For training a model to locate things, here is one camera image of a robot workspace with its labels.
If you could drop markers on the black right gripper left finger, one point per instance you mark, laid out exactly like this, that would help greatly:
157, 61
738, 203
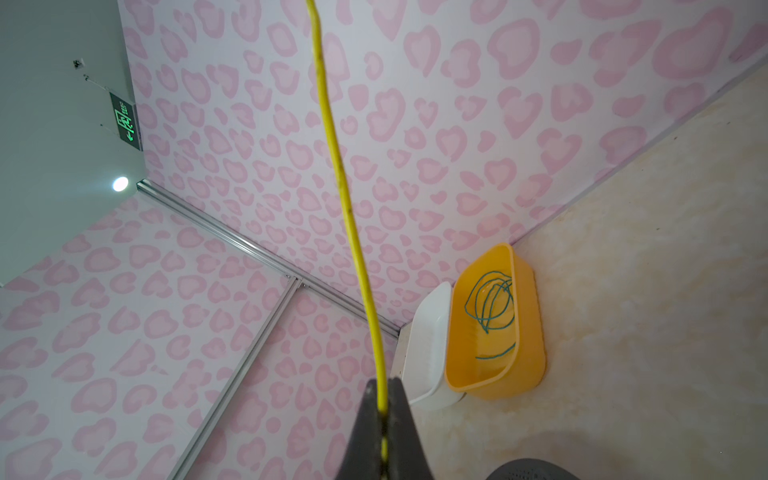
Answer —
363, 456

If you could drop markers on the dark grey cable spool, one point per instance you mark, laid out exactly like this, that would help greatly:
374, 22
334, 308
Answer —
530, 469

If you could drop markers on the aluminium frame post left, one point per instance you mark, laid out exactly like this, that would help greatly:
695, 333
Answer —
249, 247

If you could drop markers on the white plastic tray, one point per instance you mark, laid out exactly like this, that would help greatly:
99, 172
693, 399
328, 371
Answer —
420, 355

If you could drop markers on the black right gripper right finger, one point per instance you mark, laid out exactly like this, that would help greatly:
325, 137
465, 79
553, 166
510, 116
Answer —
406, 458

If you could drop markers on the ceiling spot light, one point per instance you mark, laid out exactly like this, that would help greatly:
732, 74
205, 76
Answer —
120, 184

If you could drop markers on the aluminium diagonal frame bar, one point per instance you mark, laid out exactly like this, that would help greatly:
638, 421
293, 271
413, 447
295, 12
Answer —
219, 407

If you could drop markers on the yellow plastic tray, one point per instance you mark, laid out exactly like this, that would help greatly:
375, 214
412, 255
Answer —
495, 343

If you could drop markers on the green exit sign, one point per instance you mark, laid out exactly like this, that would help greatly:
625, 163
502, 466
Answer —
126, 120

